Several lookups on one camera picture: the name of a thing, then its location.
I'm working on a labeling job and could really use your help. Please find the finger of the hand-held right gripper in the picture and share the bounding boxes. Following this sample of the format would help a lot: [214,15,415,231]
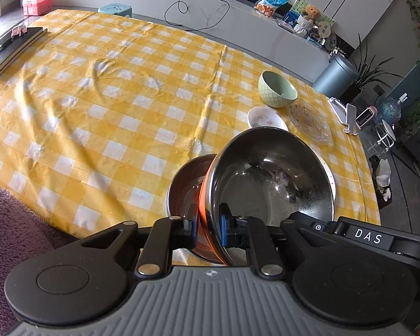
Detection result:
[290,211,340,234]

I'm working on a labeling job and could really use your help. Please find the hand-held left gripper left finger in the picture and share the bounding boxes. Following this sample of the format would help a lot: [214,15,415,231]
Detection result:
[79,209,201,278]

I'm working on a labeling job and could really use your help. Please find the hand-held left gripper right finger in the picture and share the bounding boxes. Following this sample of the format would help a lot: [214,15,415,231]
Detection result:
[219,204,334,278]

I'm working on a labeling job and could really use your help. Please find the plain steel bowl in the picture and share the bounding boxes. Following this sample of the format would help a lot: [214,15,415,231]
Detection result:
[166,154,225,265]

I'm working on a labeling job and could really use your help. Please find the white plate with fruit drawings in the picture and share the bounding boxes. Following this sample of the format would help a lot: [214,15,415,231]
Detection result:
[315,154,337,198]

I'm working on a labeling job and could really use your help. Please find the steel bowl with orange outside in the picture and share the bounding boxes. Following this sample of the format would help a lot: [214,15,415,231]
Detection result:
[199,128,337,267]

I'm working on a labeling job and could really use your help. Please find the patterned clear glass plate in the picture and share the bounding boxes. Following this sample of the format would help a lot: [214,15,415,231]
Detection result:
[287,99,333,146]

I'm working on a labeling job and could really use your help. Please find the small white sticker plate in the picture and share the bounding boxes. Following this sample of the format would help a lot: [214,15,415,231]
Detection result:
[248,107,289,133]

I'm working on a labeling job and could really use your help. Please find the green ceramic bowl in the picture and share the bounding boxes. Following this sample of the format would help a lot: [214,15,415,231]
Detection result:
[258,71,298,108]

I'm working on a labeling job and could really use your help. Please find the black bin with white bag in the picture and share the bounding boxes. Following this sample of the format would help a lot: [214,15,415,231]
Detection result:
[369,154,393,202]

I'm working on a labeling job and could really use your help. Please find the grey cabinet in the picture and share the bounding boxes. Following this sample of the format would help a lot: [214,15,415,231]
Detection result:
[388,66,420,177]

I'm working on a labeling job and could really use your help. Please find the white phone stand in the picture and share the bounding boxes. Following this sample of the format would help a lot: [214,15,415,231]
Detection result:
[328,97,358,135]

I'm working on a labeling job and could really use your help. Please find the white round stool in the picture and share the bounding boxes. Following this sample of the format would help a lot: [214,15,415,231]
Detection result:
[376,119,398,148]

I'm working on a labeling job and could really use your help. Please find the pink small heater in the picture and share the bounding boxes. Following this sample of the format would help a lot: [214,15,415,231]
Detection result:
[356,107,378,129]

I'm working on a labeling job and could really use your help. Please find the yellow checked tablecloth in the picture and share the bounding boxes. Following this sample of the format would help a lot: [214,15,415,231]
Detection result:
[0,9,382,265]

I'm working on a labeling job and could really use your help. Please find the blue water jug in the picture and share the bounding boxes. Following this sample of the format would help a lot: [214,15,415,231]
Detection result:
[378,94,411,125]

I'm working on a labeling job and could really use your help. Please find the grey round trash can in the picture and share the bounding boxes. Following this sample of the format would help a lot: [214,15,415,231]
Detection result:
[312,53,360,96]

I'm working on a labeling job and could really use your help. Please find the long-leaf potted plant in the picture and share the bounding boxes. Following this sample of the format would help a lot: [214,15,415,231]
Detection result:
[348,35,404,103]

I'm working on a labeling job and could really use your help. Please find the purple fuzzy cloth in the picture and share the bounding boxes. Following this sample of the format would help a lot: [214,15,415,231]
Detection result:
[0,182,76,336]

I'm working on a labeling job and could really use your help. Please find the round paper fan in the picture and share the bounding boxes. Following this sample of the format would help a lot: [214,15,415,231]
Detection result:
[317,19,334,38]

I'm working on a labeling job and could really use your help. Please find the grey marble counter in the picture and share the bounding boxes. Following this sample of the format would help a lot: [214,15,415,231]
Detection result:
[20,0,331,89]

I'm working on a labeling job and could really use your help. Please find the green picture book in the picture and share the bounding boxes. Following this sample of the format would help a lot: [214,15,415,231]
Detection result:
[290,0,335,29]

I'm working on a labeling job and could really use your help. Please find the blue snack bag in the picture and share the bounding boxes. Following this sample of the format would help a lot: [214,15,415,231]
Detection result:
[255,0,290,18]

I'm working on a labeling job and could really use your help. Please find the hanging vine plant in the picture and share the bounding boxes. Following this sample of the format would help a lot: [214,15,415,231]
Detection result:
[406,0,420,54]

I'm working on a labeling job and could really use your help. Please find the teal plastic stool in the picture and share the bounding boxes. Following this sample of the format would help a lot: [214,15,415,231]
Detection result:
[98,3,132,17]

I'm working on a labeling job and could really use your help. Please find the black notebook stack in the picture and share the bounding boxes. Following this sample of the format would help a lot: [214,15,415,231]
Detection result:
[0,26,48,77]

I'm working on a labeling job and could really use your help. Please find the pink storage box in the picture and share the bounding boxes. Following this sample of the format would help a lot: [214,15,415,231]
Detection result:
[22,0,53,16]

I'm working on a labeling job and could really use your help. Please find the black cable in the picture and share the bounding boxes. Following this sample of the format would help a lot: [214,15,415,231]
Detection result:
[164,0,232,32]

